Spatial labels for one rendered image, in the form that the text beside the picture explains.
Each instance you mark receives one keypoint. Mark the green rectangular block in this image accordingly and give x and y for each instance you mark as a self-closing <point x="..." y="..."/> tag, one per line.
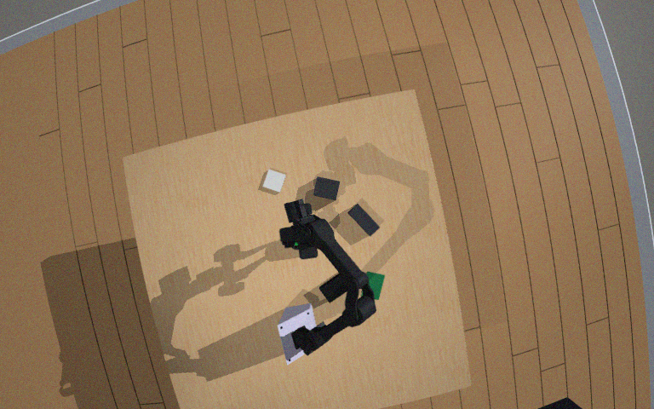
<point x="375" y="282"/>

